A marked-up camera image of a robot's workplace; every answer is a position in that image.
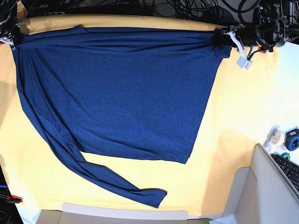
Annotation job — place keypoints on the white tape dispenser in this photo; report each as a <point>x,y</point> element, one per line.
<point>275,138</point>

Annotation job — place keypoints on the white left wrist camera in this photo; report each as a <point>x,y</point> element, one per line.
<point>244,63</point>

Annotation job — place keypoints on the red black clamp right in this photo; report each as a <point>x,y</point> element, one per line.
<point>261,50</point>

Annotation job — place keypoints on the blue black tape measure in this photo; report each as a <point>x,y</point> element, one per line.
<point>292,139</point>

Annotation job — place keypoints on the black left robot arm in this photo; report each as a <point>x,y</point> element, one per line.
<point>265,24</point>

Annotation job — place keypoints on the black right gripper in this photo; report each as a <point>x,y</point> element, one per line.
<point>10,32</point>

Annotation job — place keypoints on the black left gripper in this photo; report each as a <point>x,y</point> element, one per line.
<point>245,35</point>

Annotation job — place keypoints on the blue long-sleeve shirt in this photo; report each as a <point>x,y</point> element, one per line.
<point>135,93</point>

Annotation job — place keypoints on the black keyboard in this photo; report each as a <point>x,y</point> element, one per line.
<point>288,172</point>

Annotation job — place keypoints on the red black clamp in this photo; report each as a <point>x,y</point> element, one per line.
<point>13,199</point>
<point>261,50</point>

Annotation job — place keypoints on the red black clamp lower left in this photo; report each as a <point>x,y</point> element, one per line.
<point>13,199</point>

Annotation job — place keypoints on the black power strip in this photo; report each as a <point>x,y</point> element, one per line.
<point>54,13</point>

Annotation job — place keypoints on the green tape roll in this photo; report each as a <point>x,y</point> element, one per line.
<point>286,156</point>

